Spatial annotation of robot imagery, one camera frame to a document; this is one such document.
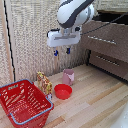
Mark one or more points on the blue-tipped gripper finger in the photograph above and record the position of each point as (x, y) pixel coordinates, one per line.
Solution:
(68, 50)
(56, 52)

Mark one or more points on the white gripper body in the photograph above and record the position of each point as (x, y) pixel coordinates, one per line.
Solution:
(63, 38)

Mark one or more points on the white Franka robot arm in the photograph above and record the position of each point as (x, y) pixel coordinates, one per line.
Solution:
(74, 13)

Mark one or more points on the brown wooden drawer cabinet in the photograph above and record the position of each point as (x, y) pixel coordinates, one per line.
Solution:
(110, 50)

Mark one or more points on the pink plastic cup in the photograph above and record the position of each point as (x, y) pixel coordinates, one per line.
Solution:
(68, 77)

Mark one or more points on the yellow red snack box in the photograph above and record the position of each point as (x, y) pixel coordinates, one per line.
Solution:
(44, 84)

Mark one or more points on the red plastic bowl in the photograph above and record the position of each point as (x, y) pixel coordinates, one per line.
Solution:
(63, 91)

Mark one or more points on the red plastic shopping basket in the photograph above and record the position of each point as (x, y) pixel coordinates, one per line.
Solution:
(24, 103)

